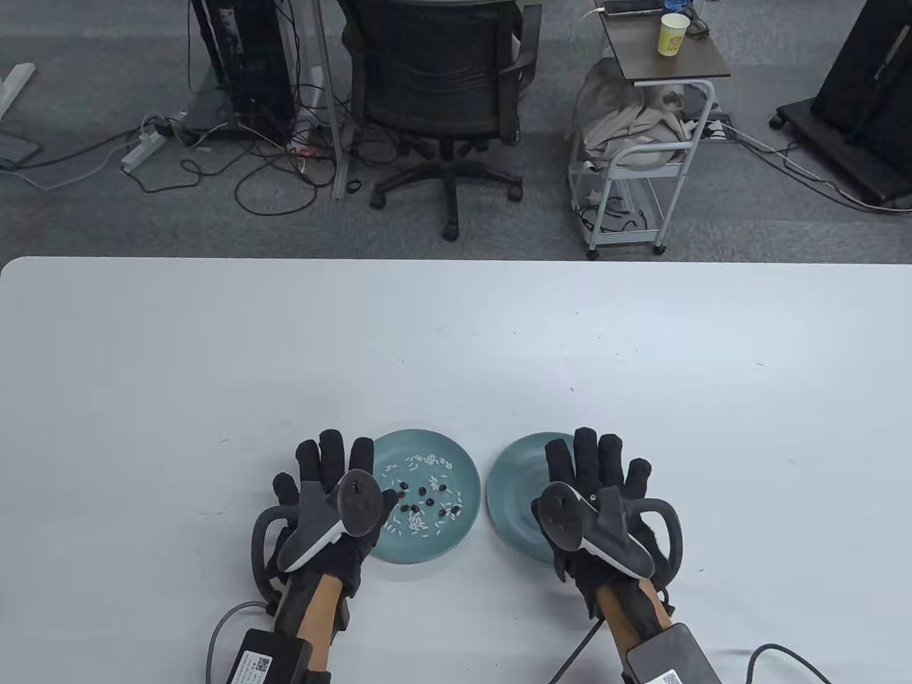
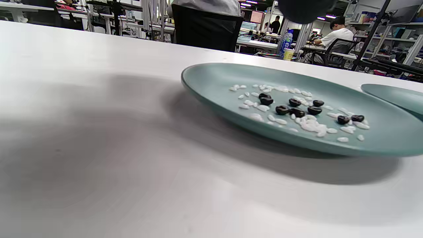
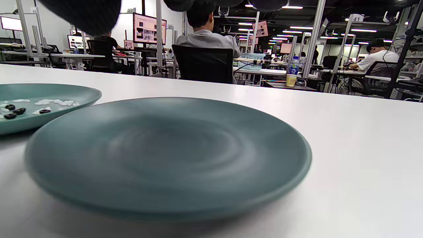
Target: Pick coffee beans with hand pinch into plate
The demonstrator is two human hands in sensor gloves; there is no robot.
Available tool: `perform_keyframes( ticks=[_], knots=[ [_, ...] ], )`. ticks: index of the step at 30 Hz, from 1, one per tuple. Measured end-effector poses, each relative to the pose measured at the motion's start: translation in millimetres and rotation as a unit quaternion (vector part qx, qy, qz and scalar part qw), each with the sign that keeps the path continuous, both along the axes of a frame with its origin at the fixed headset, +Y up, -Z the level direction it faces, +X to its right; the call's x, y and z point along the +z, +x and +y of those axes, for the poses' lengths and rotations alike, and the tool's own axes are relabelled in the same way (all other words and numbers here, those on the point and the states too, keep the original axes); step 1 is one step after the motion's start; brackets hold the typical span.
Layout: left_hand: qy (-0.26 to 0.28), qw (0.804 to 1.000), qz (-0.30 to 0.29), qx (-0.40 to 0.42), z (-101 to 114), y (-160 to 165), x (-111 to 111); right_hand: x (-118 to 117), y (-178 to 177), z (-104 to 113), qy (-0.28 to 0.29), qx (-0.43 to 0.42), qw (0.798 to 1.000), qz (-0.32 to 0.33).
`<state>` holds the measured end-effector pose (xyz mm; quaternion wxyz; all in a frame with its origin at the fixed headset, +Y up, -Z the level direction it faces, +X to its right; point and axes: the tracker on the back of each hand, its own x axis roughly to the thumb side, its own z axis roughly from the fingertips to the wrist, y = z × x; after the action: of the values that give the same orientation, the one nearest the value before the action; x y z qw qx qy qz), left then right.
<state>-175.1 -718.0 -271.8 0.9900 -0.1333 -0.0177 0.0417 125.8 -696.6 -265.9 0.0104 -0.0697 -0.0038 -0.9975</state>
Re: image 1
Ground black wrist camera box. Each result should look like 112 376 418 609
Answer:
623 623 724 684
228 628 332 684

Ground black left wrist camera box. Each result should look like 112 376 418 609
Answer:
228 628 332 684

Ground teal ceramic plate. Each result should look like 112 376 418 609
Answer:
363 429 480 565
486 430 579 565

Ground white floor cable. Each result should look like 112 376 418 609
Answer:
727 125 912 213

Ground black camera cable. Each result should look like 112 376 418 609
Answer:
747 645 831 684

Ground white desk foot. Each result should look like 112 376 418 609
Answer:
0 63 36 118

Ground white power strip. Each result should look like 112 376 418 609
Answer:
120 132 168 173

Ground scattered white rice grains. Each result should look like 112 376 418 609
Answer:
381 455 464 535

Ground white cart with brown top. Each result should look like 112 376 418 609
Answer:
568 0 732 259

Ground black computer tower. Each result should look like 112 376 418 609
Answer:
191 0 299 136

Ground person's left forearm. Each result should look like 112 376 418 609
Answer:
292 574 351 646

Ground yellow paper cup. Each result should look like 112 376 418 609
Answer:
657 13 691 58

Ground grey left glove cable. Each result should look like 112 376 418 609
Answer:
207 602 268 684

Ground person's right hand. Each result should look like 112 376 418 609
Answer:
533 427 685 622

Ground person's left hand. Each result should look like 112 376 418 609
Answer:
273 428 398 601

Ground grey metal desk leg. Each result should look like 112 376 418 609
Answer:
308 0 351 200

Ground black wheeled monitor stand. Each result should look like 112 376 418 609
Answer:
769 0 912 211

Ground group of dark coffee beans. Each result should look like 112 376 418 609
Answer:
394 483 465 517

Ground beige cloth bundle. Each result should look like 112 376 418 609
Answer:
574 57 695 170

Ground tangle of black floor cables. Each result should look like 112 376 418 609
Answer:
135 93 378 216

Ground person's right forearm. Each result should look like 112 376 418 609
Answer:
593 579 676 670

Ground white and black left controller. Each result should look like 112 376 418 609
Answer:
251 470 389 606

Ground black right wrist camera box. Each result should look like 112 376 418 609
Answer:
623 623 724 684

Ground black mesh office chair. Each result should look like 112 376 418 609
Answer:
341 0 544 242

